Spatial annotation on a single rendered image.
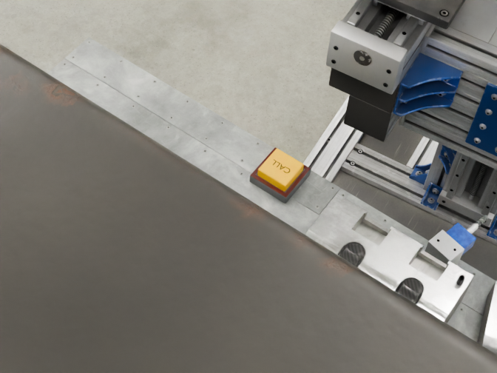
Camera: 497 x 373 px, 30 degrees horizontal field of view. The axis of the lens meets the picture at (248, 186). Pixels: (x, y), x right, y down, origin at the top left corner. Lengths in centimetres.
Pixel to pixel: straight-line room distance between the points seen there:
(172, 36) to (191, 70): 15
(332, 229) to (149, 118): 44
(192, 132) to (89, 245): 153
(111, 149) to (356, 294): 7
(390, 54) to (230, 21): 145
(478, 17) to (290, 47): 125
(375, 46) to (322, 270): 144
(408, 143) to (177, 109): 91
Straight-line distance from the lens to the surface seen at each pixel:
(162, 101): 178
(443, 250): 158
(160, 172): 22
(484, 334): 152
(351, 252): 151
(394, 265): 151
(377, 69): 166
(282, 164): 165
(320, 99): 284
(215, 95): 283
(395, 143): 250
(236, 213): 21
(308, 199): 166
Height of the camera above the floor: 218
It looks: 56 degrees down
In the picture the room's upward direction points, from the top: 4 degrees clockwise
